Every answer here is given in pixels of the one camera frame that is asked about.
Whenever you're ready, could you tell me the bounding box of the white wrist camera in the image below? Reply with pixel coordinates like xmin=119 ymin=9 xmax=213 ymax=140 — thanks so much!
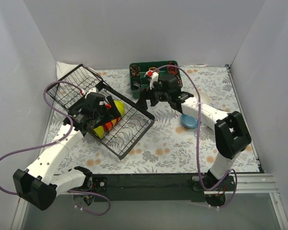
xmin=80 ymin=87 xmax=99 ymax=98
xmin=144 ymin=71 xmax=159 ymax=89

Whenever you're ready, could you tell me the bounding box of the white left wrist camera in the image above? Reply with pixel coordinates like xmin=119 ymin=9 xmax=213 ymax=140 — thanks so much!
xmin=80 ymin=87 xmax=99 ymax=98

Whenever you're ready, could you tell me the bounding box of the brown spotted rolled band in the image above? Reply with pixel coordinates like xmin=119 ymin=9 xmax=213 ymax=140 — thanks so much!
xmin=130 ymin=64 xmax=140 ymax=78

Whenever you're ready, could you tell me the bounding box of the small lime green bowl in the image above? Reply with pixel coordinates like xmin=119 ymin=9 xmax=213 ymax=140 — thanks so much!
xmin=91 ymin=126 xmax=105 ymax=139

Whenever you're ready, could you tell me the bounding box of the white bowl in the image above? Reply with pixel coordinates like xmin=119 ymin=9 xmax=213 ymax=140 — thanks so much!
xmin=199 ymin=92 xmax=211 ymax=104

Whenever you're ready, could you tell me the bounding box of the aluminium frame rail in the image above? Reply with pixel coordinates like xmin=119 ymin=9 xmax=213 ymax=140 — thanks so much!
xmin=12 ymin=173 xmax=288 ymax=230

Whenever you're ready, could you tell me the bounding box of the red orange bowl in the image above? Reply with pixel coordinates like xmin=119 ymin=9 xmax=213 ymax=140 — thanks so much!
xmin=103 ymin=121 xmax=114 ymax=132

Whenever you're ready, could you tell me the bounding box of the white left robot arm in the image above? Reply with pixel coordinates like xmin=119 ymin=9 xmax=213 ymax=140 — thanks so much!
xmin=13 ymin=92 xmax=121 ymax=210

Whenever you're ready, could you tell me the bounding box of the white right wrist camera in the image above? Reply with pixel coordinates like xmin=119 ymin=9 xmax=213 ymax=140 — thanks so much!
xmin=144 ymin=71 xmax=159 ymax=89

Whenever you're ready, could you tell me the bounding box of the black base bar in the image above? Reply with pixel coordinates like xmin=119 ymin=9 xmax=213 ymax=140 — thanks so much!
xmin=86 ymin=172 xmax=233 ymax=203

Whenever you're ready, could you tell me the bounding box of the orange black rolled band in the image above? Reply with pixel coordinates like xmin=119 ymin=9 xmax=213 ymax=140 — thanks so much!
xmin=167 ymin=61 xmax=179 ymax=75

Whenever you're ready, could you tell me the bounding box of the grey white item in tray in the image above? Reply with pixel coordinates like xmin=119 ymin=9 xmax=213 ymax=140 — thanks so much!
xmin=131 ymin=81 xmax=141 ymax=91

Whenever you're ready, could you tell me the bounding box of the blue bowl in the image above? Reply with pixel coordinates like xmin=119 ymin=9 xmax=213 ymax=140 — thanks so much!
xmin=181 ymin=114 xmax=198 ymax=129

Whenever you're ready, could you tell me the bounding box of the floral patterned table mat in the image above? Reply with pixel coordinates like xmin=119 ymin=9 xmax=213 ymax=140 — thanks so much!
xmin=38 ymin=66 xmax=264 ymax=174

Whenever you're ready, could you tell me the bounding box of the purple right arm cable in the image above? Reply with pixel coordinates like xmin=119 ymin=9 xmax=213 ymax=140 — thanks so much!
xmin=148 ymin=65 xmax=237 ymax=209

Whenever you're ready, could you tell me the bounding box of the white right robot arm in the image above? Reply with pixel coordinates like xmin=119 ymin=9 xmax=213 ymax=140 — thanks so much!
xmin=136 ymin=71 xmax=252 ymax=191

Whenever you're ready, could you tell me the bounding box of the white cloth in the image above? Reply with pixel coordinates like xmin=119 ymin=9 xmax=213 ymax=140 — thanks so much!
xmin=56 ymin=61 xmax=96 ymax=83

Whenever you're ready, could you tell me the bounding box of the green compartment tray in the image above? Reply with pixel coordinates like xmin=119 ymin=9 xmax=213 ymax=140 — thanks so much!
xmin=129 ymin=60 xmax=184 ymax=99

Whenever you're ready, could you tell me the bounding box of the black wire dish rack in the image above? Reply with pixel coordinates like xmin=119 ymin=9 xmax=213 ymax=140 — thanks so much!
xmin=46 ymin=64 xmax=155 ymax=160

